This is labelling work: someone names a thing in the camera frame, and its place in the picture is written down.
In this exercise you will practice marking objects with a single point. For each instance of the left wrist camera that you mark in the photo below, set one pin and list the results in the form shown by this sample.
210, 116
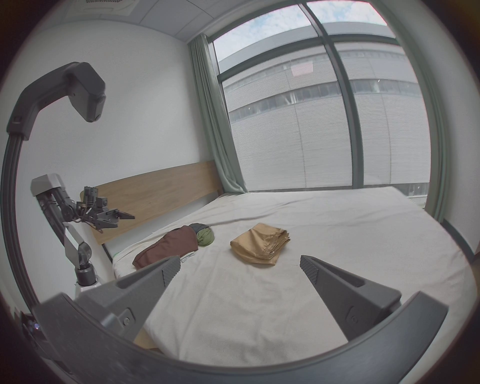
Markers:
102, 202

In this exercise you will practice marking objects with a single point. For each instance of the brown shorts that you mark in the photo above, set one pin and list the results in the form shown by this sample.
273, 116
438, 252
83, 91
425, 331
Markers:
168, 243

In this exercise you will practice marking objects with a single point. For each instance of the grey-green curtain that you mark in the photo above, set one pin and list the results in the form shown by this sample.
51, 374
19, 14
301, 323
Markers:
213, 131

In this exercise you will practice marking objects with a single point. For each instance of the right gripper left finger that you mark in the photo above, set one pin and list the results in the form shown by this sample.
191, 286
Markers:
127, 303

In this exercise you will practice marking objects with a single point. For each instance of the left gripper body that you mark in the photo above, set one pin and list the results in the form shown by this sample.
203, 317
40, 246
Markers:
104, 219

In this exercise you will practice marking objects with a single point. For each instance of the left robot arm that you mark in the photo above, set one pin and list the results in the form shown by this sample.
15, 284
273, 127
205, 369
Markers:
45, 185

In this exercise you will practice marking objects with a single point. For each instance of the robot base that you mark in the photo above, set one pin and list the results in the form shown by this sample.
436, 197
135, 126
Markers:
84, 290

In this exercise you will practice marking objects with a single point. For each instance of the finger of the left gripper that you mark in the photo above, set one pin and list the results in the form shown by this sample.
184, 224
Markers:
123, 215

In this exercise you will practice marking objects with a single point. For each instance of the bed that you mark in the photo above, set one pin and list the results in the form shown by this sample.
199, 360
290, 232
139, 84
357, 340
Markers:
337, 225

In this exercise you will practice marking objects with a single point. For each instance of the window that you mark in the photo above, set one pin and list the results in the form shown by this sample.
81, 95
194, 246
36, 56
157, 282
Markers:
347, 112

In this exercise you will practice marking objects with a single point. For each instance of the white garment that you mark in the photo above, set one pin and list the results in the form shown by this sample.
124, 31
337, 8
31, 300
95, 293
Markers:
188, 256

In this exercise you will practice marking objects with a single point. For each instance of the black garment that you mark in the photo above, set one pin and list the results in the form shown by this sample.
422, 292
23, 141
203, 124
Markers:
197, 227

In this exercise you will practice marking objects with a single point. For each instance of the tan shorts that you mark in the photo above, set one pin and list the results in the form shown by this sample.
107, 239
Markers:
258, 243

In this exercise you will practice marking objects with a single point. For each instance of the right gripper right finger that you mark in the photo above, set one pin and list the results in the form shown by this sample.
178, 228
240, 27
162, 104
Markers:
356, 300

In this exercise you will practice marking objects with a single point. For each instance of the green garment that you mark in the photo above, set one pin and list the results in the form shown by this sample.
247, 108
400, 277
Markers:
205, 237

